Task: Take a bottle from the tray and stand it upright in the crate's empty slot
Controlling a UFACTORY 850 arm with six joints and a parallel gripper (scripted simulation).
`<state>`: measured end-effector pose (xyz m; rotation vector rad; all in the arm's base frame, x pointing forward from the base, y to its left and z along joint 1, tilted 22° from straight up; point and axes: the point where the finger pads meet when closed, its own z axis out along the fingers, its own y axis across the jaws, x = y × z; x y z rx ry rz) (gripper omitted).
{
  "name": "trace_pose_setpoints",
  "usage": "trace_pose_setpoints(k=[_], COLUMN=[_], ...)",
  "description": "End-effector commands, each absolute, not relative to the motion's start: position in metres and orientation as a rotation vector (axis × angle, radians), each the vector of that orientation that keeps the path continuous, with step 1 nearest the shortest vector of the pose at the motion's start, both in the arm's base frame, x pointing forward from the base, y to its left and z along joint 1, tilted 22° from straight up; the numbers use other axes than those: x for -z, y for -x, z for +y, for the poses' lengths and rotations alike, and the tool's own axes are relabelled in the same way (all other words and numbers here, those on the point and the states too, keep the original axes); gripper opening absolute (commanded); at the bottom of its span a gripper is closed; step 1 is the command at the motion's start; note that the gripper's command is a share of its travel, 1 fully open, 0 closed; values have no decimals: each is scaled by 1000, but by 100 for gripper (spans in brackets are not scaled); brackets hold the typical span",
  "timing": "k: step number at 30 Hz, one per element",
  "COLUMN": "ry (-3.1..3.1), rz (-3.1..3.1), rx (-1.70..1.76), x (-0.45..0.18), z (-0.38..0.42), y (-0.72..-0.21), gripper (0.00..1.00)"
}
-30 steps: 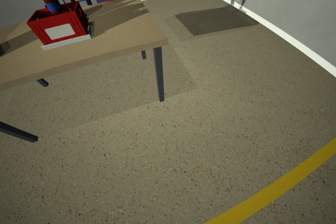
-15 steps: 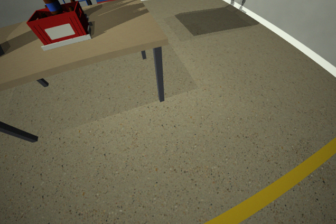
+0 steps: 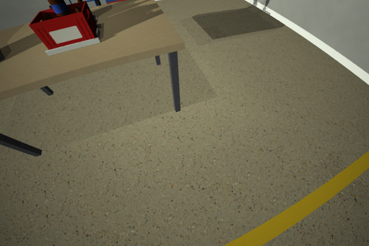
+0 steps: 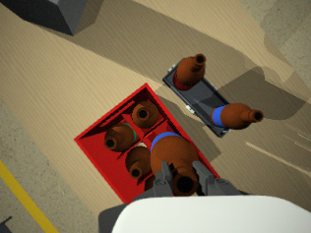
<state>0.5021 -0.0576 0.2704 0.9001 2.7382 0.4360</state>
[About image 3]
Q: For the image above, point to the red bottle crate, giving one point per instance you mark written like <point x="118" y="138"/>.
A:
<point x="66" y="30"/>

